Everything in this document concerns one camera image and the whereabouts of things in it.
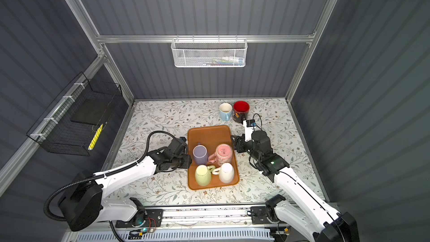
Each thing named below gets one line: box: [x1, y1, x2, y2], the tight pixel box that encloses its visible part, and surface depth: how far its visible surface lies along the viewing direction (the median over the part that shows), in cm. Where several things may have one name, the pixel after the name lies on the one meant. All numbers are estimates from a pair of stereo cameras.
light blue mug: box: [218, 102, 233, 121], surface depth 104 cm
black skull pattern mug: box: [232, 100, 250, 124], surface depth 105 cm
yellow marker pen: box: [87, 123, 104, 151], surface depth 70 cm
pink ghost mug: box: [208, 143, 233, 167], surface depth 84 cm
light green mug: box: [194, 164, 216, 187], surface depth 80 cm
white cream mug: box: [211, 162, 235, 184], surface depth 81 cm
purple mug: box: [192, 142, 208, 166], surface depth 87 cm
